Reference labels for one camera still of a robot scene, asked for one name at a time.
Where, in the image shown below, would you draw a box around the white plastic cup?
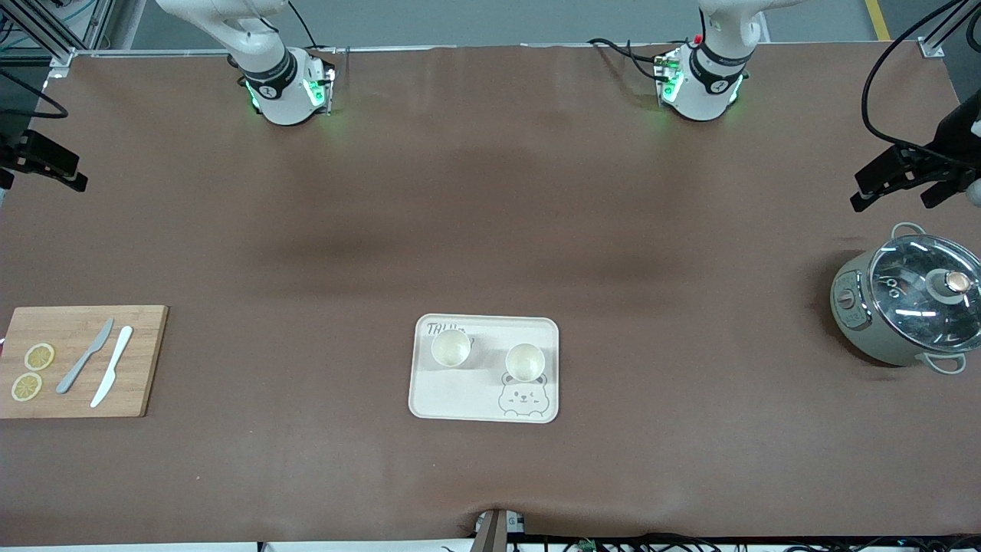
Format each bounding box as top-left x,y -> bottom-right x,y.
505,343 -> 546,383
430,328 -> 472,369

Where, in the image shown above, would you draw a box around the cream tray with bear print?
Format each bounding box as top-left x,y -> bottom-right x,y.
408,314 -> 560,424

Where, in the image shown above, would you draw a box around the grey plastic knife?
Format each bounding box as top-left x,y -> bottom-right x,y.
55,318 -> 115,395

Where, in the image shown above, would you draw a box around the white plastic knife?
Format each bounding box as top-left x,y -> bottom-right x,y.
90,326 -> 134,409

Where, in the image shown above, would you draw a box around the wooden cutting board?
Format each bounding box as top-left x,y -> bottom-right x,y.
0,305 -> 169,419

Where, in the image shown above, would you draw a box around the brown table cover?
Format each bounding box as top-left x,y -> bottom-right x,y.
0,42 -> 981,547

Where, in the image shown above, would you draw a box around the metal table clamp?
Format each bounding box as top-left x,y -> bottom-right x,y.
474,508 -> 527,552

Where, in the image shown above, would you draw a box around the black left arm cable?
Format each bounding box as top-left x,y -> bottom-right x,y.
861,0 -> 981,168

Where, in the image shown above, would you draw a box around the aluminium frame post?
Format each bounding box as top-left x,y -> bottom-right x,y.
920,0 -> 981,58
0,0 -> 116,77

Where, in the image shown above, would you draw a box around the black base cables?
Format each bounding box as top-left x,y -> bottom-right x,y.
586,37 -> 671,84

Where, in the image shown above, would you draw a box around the black base cable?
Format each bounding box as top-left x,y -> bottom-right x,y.
287,0 -> 321,51

